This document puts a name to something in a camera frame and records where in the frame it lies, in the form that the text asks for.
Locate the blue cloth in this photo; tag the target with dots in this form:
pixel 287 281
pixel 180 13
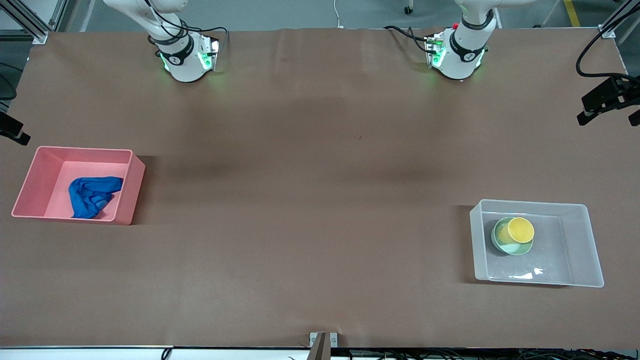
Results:
pixel 92 197

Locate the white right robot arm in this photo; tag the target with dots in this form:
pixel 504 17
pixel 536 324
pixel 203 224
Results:
pixel 182 62

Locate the pink plastic bin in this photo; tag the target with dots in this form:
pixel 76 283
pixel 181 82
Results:
pixel 127 200

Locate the mint green bowl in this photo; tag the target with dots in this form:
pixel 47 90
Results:
pixel 515 249

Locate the clear plastic box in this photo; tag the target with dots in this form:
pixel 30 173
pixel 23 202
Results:
pixel 580 240

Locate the silver metal bracket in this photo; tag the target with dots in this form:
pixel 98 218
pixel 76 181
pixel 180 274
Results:
pixel 334 340

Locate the aluminium frame corner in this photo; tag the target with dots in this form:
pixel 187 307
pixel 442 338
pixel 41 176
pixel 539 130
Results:
pixel 40 36
pixel 609 32

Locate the white table edge rail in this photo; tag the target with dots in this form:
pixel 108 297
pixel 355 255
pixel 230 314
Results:
pixel 100 355

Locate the yellow cup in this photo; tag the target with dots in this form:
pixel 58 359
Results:
pixel 521 230

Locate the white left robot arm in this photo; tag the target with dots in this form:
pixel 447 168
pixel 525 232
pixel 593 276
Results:
pixel 460 55

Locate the brown post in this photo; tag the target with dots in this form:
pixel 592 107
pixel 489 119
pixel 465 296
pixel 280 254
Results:
pixel 320 347

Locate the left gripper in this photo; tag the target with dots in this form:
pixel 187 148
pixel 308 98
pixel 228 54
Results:
pixel 616 88

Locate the brown paper table cover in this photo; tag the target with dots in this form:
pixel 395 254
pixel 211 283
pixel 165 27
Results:
pixel 300 150

